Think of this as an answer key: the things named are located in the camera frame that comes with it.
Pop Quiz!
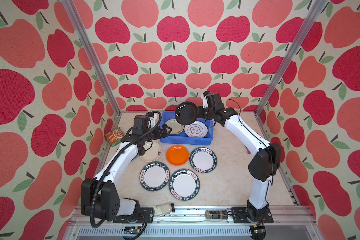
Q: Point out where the cream patterned small plate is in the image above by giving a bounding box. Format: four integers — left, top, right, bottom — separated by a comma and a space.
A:
165, 119, 185, 135

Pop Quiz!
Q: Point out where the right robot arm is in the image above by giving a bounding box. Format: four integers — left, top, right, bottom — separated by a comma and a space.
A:
198, 91, 281, 223

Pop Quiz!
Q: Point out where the green-rim hao wei plate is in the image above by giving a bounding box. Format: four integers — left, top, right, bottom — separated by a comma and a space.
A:
139, 162, 170, 192
169, 169, 201, 201
189, 147, 218, 173

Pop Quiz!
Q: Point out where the blue plastic bin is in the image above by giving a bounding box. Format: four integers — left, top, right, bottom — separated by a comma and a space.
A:
160, 119, 214, 146

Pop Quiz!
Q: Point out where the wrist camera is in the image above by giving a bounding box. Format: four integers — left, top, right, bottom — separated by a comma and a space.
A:
202, 91, 211, 108
147, 112, 158, 128

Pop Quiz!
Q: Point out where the left aluminium frame post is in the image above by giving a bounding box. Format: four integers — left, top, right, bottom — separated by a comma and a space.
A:
62, 0, 121, 117

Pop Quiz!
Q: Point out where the right aluminium frame post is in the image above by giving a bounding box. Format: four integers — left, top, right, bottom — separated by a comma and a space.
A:
255, 0, 328, 117

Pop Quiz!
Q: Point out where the black plate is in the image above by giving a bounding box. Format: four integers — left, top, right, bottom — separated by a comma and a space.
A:
175, 102, 198, 126

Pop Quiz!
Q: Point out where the black corrugated cable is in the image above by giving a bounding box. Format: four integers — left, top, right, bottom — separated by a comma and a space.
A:
89, 110, 163, 229

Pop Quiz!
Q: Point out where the small dark electronics module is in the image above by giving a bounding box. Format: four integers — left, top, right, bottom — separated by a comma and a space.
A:
205, 210, 229, 220

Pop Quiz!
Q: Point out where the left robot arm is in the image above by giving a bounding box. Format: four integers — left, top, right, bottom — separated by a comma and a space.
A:
81, 111, 172, 228

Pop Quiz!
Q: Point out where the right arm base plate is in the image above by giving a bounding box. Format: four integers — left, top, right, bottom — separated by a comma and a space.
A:
231, 206, 274, 224

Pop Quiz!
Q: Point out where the front aluminium frame rail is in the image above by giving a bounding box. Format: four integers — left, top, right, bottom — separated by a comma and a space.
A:
61, 206, 324, 240

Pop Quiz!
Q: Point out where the white plate green cloud outline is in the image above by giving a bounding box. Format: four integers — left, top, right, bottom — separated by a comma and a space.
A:
184, 121, 208, 138

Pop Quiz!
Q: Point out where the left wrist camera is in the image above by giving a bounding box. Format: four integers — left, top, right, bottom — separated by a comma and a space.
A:
147, 112, 158, 128

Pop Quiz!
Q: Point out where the beige connector box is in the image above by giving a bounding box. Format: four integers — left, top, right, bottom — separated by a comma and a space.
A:
153, 203, 175, 217

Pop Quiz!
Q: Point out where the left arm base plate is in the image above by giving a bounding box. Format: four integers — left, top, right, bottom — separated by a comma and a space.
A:
113, 207, 155, 224

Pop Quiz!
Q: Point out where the aluminium frame post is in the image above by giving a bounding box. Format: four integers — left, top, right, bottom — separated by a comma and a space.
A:
62, 0, 121, 117
255, 0, 328, 117

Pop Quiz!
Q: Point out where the plain cream plate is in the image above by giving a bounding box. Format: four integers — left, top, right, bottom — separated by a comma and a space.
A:
140, 142, 162, 163

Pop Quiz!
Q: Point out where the orange plate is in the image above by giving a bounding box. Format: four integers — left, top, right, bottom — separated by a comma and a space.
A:
166, 145, 189, 166

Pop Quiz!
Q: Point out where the orange noodle snack packet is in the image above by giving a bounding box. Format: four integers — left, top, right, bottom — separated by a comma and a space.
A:
105, 127, 125, 147

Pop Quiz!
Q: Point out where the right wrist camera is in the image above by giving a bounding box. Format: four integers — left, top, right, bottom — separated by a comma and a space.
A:
202, 91, 211, 108

